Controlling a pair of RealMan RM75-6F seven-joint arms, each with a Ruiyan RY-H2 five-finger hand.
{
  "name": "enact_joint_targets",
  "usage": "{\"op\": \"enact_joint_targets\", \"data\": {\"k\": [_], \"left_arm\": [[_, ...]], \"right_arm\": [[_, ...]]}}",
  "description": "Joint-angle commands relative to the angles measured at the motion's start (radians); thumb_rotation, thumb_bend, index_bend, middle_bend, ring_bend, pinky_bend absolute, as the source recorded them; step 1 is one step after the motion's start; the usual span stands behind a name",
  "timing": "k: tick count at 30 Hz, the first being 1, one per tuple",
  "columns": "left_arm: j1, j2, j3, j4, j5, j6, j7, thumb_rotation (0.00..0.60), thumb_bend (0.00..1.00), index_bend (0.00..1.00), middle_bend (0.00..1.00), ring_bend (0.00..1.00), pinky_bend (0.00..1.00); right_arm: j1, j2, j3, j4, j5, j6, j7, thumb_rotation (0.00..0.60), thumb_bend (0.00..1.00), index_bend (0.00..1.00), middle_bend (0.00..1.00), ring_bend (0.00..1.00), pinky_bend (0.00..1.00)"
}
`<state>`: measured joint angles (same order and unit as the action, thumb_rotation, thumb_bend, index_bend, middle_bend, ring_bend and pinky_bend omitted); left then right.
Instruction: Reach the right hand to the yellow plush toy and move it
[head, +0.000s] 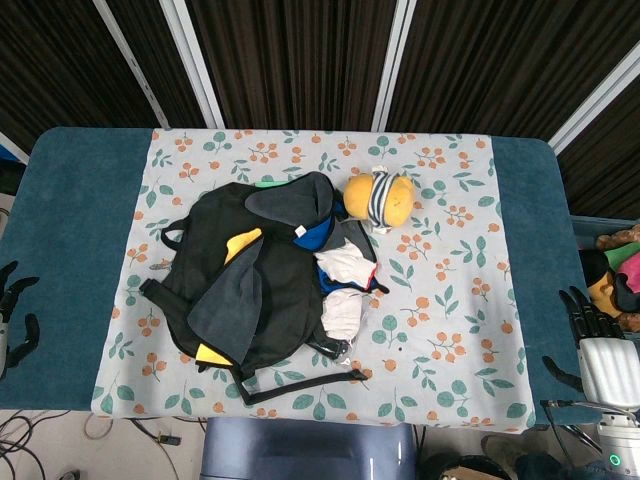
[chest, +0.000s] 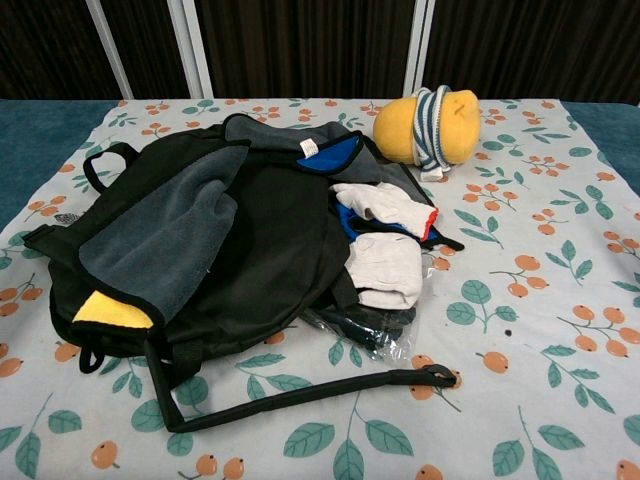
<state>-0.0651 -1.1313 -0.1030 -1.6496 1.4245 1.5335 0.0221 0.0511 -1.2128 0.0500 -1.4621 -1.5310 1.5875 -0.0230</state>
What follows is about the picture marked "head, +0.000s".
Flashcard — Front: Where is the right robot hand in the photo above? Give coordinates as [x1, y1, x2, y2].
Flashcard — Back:
[541, 285, 640, 403]

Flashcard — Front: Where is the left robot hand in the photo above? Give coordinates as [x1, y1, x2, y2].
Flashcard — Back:
[0, 260, 41, 380]

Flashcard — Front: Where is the yellow plush toy striped scarf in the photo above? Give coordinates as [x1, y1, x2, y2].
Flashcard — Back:
[342, 165, 424, 237]

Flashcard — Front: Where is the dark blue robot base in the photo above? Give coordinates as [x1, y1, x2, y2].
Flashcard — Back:
[200, 416, 419, 480]

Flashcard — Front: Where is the black and yellow plush toy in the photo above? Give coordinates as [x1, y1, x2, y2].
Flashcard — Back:
[578, 248, 626, 321]

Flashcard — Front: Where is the brown plush toy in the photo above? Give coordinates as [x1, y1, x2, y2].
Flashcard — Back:
[595, 229, 640, 251]

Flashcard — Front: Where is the teal table cover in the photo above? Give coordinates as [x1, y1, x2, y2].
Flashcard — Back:
[0, 126, 593, 431]

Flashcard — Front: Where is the grey storage bin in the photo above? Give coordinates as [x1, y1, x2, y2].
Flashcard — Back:
[570, 215, 640, 251]

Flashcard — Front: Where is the floral printed tablecloth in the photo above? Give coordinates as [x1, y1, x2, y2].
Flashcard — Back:
[91, 128, 537, 434]

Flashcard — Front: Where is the dark bag on floor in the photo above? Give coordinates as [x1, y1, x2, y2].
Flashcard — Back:
[422, 434, 616, 480]

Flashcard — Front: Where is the black penguin backpack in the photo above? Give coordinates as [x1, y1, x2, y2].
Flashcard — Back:
[139, 170, 391, 407]

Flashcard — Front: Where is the black cable on floor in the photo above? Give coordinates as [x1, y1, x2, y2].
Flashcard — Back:
[0, 408, 207, 480]

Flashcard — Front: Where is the white partition frame post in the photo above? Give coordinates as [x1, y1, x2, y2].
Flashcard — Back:
[371, 0, 418, 133]
[547, 45, 640, 155]
[93, 0, 170, 128]
[158, 0, 226, 130]

